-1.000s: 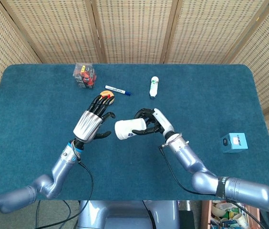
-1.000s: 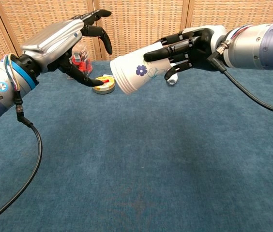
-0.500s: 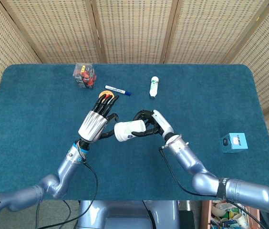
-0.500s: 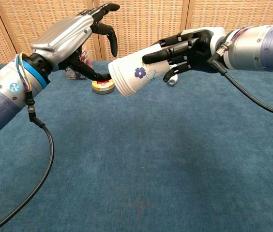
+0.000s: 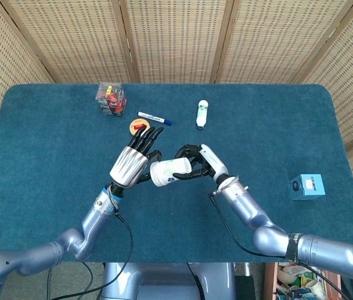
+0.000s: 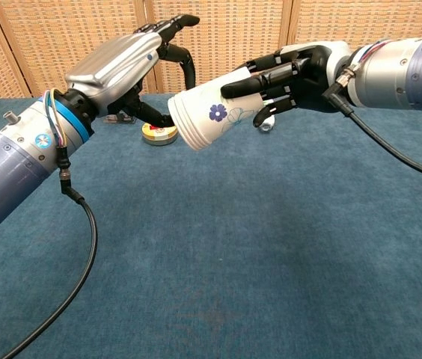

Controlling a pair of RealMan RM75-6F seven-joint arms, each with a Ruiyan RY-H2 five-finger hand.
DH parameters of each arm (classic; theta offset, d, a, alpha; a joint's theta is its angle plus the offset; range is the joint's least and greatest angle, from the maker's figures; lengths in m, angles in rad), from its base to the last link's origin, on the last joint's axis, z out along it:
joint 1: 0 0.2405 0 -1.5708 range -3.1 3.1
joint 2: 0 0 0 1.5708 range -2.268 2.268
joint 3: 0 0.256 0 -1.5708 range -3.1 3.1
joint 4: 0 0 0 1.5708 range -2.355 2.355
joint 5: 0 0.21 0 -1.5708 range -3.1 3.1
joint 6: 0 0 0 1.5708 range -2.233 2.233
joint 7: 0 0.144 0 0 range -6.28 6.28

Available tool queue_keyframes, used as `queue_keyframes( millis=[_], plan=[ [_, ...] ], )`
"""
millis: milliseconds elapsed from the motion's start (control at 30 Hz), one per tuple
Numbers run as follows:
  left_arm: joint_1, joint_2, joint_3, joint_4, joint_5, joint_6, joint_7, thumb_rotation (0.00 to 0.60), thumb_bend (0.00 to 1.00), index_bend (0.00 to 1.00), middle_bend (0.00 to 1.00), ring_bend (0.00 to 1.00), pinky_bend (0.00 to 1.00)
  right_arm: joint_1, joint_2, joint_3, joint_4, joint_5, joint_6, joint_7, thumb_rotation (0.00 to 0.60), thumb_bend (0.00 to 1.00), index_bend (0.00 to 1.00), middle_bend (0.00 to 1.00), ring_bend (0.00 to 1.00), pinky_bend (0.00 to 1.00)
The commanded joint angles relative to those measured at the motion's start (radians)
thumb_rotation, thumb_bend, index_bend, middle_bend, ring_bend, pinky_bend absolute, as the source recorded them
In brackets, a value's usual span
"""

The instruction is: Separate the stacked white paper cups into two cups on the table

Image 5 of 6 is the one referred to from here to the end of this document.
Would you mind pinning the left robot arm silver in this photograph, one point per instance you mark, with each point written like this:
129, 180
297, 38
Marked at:
95, 218

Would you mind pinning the small blue cardboard box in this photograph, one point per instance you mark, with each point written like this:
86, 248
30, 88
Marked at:
309, 187

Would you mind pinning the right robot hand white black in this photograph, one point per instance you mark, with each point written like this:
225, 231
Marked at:
215, 162

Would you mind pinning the silver robot torso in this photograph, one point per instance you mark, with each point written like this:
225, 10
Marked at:
164, 281

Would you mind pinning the floral print paper cup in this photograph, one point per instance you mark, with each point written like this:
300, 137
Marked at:
176, 165

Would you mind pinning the blue table cloth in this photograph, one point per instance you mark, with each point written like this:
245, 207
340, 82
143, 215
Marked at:
54, 156

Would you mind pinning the small white plastic bottle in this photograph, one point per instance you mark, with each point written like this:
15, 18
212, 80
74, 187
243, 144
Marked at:
202, 114

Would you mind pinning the wooden shelf with clutter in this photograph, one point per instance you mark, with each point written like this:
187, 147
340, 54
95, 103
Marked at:
270, 281

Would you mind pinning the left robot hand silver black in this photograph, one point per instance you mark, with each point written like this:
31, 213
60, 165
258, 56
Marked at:
129, 165

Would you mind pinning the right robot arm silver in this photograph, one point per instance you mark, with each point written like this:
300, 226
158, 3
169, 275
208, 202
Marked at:
248, 209

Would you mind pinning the clear plastic box red item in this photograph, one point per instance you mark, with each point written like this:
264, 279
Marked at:
110, 98

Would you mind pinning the woven bamboo folding screen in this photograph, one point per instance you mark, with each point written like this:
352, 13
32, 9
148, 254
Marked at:
176, 37

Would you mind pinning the white marker blue cap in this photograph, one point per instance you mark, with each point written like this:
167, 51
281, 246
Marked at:
153, 117

